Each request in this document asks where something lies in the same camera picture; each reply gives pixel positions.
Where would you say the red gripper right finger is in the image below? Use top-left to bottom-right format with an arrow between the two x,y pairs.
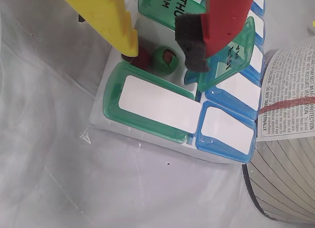
174,0 -> 257,73

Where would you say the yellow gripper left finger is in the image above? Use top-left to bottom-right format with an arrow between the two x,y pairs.
55,0 -> 139,58

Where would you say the red round pill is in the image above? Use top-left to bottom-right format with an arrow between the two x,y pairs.
131,48 -> 153,71

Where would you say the green round pill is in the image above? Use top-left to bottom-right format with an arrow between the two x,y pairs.
151,47 -> 179,75

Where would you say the weekly pill organizer box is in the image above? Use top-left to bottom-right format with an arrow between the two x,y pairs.
88,0 -> 267,164

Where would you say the white tablecloth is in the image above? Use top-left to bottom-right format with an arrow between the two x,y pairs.
0,0 -> 315,228

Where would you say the clear container printed label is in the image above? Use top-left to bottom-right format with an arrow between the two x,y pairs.
242,35 -> 315,223

